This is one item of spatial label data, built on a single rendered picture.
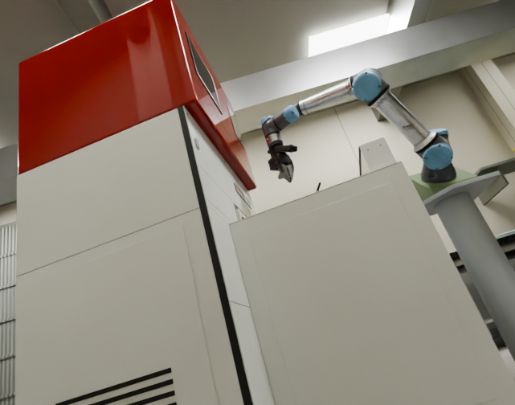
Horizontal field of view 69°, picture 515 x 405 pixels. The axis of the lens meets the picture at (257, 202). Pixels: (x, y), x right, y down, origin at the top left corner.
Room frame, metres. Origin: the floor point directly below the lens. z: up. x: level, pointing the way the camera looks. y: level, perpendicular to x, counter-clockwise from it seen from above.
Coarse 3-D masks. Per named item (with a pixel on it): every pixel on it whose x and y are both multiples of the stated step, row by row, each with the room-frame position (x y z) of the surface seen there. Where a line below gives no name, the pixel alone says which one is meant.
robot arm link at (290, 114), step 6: (288, 108) 1.41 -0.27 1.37; (294, 108) 1.43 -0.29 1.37; (282, 114) 1.43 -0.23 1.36; (288, 114) 1.42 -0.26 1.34; (294, 114) 1.42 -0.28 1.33; (276, 120) 1.45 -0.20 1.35; (282, 120) 1.45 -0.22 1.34; (288, 120) 1.44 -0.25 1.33; (294, 120) 1.45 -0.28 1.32; (276, 126) 1.47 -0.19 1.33; (282, 126) 1.48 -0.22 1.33
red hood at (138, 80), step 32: (160, 0) 1.02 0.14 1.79; (96, 32) 1.07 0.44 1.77; (128, 32) 1.05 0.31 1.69; (160, 32) 1.03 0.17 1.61; (32, 64) 1.12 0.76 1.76; (64, 64) 1.09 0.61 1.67; (96, 64) 1.07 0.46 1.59; (128, 64) 1.05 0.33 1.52; (160, 64) 1.03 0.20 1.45; (192, 64) 1.09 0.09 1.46; (32, 96) 1.12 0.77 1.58; (64, 96) 1.09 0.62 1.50; (96, 96) 1.07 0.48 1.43; (128, 96) 1.05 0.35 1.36; (160, 96) 1.03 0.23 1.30; (192, 96) 1.02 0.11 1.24; (224, 96) 1.63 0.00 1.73; (32, 128) 1.12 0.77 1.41; (64, 128) 1.10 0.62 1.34; (96, 128) 1.08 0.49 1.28; (128, 128) 1.06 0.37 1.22; (224, 128) 1.37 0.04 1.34; (32, 160) 1.12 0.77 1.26
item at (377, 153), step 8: (368, 144) 1.19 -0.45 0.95; (376, 144) 1.19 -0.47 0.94; (384, 144) 1.19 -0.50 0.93; (368, 152) 1.20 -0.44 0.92; (376, 152) 1.19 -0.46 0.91; (384, 152) 1.19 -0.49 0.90; (368, 160) 1.20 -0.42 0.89; (376, 160) 1.19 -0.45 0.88; (384, 160) 1.19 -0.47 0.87; (392, 160) 1.19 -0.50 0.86; (376, 168) 1.20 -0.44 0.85
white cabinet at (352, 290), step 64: (320, 192) 1.17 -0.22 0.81; (384, 192) 1.14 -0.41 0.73; (256, 256) 1.21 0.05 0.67; (320, 256) 1.18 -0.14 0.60; (384, 256) 1.15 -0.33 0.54; (448, 256) 1.13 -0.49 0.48; (256, 320) 1.22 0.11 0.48; (320, 320) 1.19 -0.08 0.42; (384, 320) 1.16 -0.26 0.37; (448, 320) 1.13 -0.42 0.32; (320, 384) 1.20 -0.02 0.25; (384, 384) 1.17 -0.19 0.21; (448, 384) 1.15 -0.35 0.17; (512, 384) 1.13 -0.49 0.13
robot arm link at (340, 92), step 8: (352, 80) 1.36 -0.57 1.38; (328, 88) 1.43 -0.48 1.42; (336, 88) 1.41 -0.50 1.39; (344, 88) 1.40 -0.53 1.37; (312, 96) 1.46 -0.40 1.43; (320, 96) 1.44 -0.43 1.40; (328, 96) 1.43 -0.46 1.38; (336, 96) 1.43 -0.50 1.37; (344, 96) 1.43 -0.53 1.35; (296, 104) 1.49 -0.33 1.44; (304, 104) 1.48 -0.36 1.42; (312, 104) 1.47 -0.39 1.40; (320, 104) 1.47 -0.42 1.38; (328, 104) 1.48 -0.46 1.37; (304, 112) 1.52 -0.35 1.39
